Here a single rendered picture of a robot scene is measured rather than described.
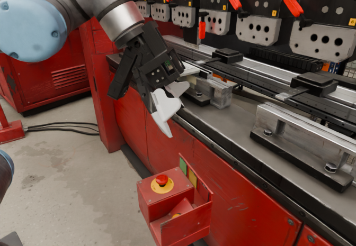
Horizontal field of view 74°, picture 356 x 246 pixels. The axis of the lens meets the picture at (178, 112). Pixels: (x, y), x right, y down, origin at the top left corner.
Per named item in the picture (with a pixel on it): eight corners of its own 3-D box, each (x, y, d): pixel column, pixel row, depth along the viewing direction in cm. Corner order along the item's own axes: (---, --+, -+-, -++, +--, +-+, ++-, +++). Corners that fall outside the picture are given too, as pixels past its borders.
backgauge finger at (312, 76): (264, 96, 85) (266, 82, 82) (305, 81, 97) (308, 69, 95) (294, 109, 76) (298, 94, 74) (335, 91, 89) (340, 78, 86)
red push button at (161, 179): (153, 184, 76) (153, 175, 74) (165, 180, 78) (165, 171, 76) (159, 192, 73) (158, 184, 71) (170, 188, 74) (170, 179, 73)
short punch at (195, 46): (183, 45, 112) (184, 24, 107) (187, 45, 113) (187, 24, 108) (196, 49, 105) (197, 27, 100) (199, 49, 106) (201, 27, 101)
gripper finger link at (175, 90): (200, 99, 55) (180, 78, 49) (179, 110, 57) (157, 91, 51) (197, 89, 57) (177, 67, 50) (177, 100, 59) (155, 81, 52)
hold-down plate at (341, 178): (248, 137, 81) (250, 129, 80) (259, 132, 84) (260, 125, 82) (340, 194, 59) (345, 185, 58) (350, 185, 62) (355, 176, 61)
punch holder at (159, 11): (151, 18, 124) (149, -18, 116) (165, 17, 128) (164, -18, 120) (166, 22, 113) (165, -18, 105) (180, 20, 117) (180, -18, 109)
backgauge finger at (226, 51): (188, 63, 118) (188, 53, 116) (226, 55, 131) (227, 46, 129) (203, 70, 110) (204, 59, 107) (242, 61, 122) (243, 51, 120)
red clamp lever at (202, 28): (197, 38, 90) (198, 11, 86) (205, 37, 92) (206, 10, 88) (199, 39, 89) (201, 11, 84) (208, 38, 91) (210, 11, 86)
